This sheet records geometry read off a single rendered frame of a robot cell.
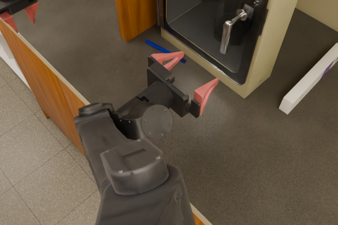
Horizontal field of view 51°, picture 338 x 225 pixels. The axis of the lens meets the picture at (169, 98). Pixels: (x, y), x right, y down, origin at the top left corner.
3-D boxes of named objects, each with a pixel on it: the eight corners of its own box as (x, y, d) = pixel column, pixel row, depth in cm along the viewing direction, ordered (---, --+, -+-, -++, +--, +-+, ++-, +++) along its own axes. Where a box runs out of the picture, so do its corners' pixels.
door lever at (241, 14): (241, 45, 80) (232, 39, 81) (248, 12, 72) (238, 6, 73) (225, 58, 77) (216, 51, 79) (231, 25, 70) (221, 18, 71)
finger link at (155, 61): (176, 36, 73) (142, 60, 69) (201, 55, 70) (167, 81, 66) (175, 58, 78) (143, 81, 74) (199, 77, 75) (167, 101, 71)
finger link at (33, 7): (48, 25, 87) (36, -6, 80) (22, 39, 84) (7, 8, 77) (33, 11, 90) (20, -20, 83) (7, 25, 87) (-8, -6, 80)
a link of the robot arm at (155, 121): (74, 109, 62) (89, 154, 63) (96, 113, 52) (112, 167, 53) (135, 88, 67) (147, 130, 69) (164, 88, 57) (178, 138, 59)
